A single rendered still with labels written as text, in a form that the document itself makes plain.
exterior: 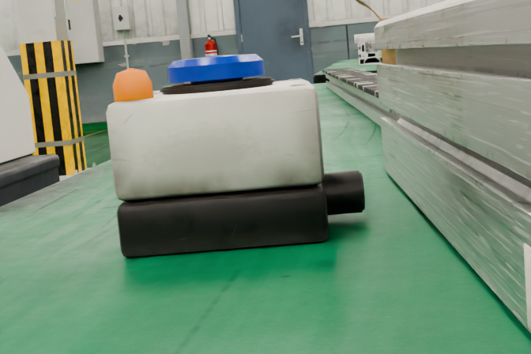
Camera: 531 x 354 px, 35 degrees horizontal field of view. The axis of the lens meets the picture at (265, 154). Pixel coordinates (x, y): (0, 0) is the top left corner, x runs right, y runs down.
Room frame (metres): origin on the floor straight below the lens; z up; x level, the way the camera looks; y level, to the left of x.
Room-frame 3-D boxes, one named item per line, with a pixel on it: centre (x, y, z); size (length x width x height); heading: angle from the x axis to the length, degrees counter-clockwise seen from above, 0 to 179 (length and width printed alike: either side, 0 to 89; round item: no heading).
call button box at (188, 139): (0.35, 0.01, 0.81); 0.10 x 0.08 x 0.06; 88
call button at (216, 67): (0.35, 0.02, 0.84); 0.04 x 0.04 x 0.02
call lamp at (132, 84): (0.32, 0.05, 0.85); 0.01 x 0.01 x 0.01
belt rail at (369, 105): (1.15, -0.14, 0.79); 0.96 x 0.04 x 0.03; 178
